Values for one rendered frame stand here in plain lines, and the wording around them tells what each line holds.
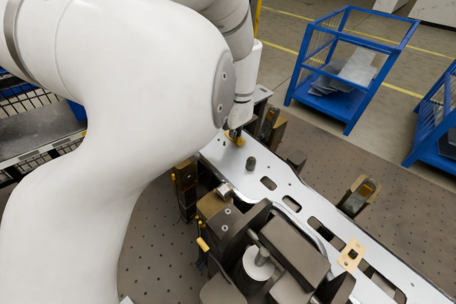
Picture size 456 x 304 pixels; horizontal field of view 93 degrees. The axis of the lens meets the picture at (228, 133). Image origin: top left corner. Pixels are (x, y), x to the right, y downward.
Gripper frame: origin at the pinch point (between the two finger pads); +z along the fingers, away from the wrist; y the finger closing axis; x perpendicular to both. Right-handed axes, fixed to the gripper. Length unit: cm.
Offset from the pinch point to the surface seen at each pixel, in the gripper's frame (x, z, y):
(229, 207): -22.7, -8.8, -24.4
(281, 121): -7.5, -1.4, 16.7
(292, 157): -18.7, 4.2, 10.0
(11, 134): 44, 0, -57
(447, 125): -63, 49, 178
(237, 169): -10.8, 3.2, -9.1
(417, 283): -59, 3, 1
